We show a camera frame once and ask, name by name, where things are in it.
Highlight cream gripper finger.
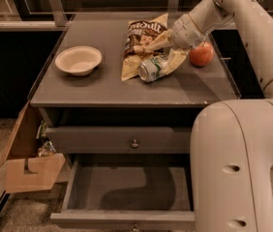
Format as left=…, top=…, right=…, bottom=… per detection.
left=145, top=29, right=172, bottom=52
left=161, top=48, right=188, bottom=75

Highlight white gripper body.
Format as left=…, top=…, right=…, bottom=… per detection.
left=170, top=14, right=205, bottom=49

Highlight brown yellow chip bag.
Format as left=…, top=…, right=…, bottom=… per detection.
left=121, top=14, right=168, bottom=81

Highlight silver green 7up can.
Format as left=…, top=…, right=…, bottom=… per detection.
left=138, top=54, right=167, bottom=82

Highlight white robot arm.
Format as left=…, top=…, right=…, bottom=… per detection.
left=147, top=0, right=273, bottom=232

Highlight round metal drawer knob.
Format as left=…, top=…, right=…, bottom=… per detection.
left=131, top=139, right=139, bottom=149

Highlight grey drawer cabinet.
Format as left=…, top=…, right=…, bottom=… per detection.
left=28, top=11, right=242, bottom=232

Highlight closed grey top drawer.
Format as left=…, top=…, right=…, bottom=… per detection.
left=46, top=127, right=191, bottom=154

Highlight open grey middle drawer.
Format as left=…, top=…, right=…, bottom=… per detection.
left=50, top=154, right=195, bottom=232

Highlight red apple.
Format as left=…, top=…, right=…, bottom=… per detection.
left=189, top=42, right=214, bottom=67

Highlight beige paper bowl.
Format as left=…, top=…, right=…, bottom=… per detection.
left=55, top=46, right=103, bottom=76

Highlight crumpled wrappers in box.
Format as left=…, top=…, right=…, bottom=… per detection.
left=36, top=121, right=56, bottom=158

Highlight open cardboard box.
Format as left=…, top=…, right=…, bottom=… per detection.
left=0, top=102, right=66, bottom=193

